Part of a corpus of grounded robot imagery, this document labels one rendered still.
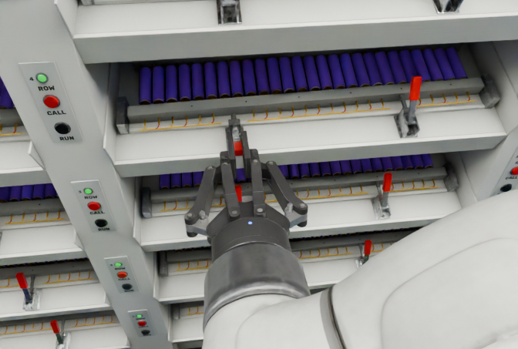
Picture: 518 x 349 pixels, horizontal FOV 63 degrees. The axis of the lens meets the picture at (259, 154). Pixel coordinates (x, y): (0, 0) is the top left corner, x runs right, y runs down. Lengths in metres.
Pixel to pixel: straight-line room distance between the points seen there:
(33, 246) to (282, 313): 0.63
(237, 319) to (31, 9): 0.39
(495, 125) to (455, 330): 0.58
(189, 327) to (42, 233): 0.46
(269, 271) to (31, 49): 0.37
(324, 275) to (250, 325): 0.68
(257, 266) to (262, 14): 0.31
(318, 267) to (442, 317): 0.76
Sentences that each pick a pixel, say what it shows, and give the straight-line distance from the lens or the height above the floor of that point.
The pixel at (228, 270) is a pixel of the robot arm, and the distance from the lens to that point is 0.35.
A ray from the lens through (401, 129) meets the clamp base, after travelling 0.69.
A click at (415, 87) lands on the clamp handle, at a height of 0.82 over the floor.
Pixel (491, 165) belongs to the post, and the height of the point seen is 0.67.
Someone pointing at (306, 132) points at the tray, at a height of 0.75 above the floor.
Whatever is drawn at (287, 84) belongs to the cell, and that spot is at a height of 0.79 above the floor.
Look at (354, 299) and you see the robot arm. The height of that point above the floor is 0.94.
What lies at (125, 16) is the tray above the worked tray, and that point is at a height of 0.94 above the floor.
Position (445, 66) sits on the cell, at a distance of 0.77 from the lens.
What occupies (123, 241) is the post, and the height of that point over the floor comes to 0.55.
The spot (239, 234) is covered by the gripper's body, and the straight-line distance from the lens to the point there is 0.38.
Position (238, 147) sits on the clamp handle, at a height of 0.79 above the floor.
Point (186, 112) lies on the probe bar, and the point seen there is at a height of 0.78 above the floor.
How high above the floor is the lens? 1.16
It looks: 43 degrees down
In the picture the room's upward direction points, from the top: straight up
